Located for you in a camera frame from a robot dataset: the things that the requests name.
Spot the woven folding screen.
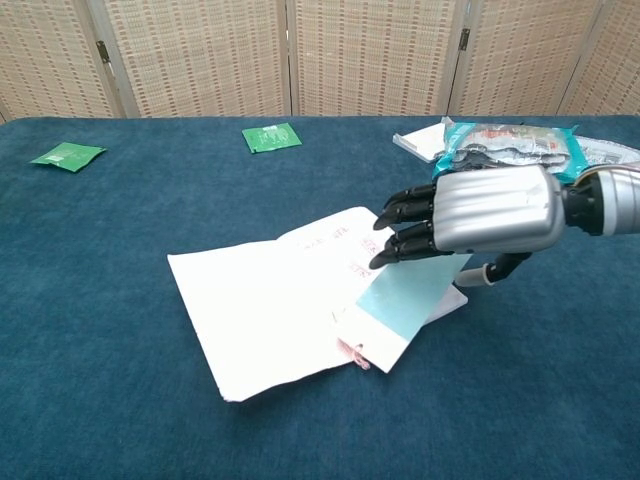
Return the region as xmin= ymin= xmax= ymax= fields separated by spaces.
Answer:
xmin=0 ymin=0 xmax=640 ymax=125

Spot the green sachet white label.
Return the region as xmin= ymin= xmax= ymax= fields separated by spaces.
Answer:
xmin=28 ymin=141 xmax=109 ymax=173

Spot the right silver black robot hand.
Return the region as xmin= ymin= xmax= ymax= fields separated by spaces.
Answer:
xmin=368 ymin=164 xmax=566 ymax=289

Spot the dark blue table cloth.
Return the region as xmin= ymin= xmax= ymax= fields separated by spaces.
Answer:
xmin=0 ymin=116 xmax=640 ymax=480

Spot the silver snack bag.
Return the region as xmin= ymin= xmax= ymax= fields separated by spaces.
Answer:
xmin=574 ymin=134 xmax=640 ymax=166

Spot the blue white bookmark pink tassel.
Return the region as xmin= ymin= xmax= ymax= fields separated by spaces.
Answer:
xmin=329 ymin=252 xmax=474 ymax=375

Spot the teal snack bag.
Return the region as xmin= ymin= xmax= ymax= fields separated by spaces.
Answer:
xmin=432 ymin=117 xmax=586 ymax=184

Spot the white flat box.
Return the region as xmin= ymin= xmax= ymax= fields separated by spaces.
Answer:
xmin=392 ymin=123 xmax=449 ymax=164

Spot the green sachet white figure print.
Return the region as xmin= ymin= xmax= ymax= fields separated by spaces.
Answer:
xmin=241 ymin=122 xmax=303 ymax=155

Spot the orange and white notebook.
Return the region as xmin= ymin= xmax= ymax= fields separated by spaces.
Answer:
xmin=167 ymin=205 xmax=470 ymax=403

